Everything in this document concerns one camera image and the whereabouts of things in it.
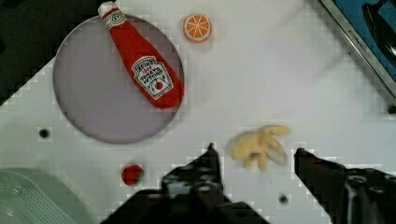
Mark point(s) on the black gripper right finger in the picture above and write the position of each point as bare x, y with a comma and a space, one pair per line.
348, 195

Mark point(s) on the yellow plush peeled banana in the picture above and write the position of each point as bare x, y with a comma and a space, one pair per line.
261, 146

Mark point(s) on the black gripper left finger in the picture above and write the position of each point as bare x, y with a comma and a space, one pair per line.
200, 175

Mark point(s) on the small red strawberry toy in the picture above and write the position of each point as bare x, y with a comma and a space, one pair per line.
132, 174

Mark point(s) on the green plastic colander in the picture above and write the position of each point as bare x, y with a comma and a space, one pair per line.
30, 196

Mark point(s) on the silver toaster oven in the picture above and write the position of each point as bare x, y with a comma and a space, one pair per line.
368, 26

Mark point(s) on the red plush ketchup bottle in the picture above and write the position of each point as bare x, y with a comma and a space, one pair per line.
148, 69

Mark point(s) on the round grey plate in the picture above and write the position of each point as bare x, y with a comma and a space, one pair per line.
96, 94

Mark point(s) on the orange slice toy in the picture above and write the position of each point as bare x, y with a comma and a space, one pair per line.
197, 27

